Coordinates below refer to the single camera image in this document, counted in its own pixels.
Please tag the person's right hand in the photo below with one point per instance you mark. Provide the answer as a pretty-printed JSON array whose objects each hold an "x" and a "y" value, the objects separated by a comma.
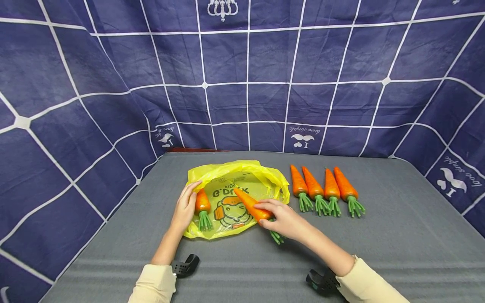
[{"x": 288, "y": 221}]

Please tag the person's left hand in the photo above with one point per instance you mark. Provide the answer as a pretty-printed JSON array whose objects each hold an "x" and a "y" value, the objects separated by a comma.
[{"x": 183, "y": 210}]

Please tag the person's left thumb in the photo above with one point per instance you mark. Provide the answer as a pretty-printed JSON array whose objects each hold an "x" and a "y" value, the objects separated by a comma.
[{"x": 193, "y": 202}]

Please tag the person's right fingers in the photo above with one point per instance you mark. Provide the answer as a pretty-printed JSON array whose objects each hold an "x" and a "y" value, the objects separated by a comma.
[{"x": 267, "y": 204}]

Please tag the person's left fingers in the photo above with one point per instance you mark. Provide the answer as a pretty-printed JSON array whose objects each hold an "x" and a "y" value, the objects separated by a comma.
[{"x": 191, "y": 186}]

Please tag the person's right thumb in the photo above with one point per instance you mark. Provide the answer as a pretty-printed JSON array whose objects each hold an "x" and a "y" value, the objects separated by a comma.
[{"x": 267, "y": 224}]

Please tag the orange toy carrot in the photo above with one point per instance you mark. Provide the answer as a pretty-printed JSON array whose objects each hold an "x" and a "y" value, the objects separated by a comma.
[
  {"x": 248, "y": 202},
  {"x": 312, "y": 185},
  {"x": 202, "y": 204},
  {"x": 331, "y": 187},
  {"x": 298, "y": 183},
  {"x": 344, "y": 185}
]

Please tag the yellow plastic bag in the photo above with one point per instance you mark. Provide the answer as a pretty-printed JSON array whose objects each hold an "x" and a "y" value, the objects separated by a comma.
[{"x": 231, "y": 176}]

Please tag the person's left forearm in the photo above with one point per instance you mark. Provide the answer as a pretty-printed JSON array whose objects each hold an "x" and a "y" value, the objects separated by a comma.
[{"x": 163, "y": 265}]

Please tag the person's right forearm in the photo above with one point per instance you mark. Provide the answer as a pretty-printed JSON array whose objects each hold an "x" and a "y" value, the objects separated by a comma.
[{"x": 341, "y": 265}]

